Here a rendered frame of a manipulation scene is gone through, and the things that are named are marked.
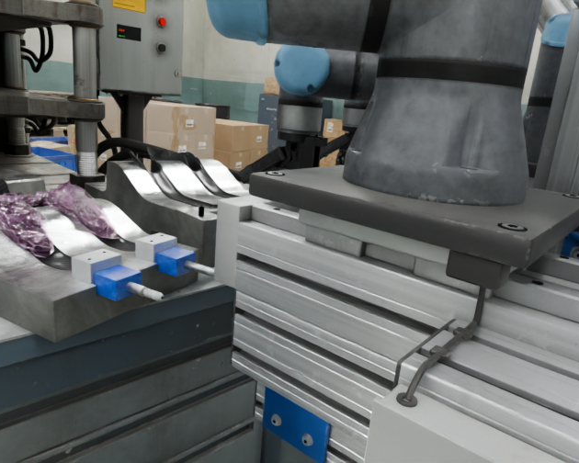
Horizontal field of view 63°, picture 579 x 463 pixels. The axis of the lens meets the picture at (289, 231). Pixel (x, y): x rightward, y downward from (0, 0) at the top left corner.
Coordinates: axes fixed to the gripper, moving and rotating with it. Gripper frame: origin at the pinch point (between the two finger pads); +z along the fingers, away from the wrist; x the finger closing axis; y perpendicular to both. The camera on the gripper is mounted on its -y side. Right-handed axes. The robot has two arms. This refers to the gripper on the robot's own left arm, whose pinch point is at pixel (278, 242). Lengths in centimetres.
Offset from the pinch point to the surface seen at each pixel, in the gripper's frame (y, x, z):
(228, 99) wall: -660, 587, -11
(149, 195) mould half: -27.4, -9.1, -4.1
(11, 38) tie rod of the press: -146, 11, -37
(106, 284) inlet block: 2.7, -35.2, -1.4
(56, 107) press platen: -82, -2, -17
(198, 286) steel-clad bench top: -1.0, -17.4, 4.6
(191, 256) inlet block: 1.5, -21.1, -1.8
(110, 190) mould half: -41.5, -9.5, -2.4
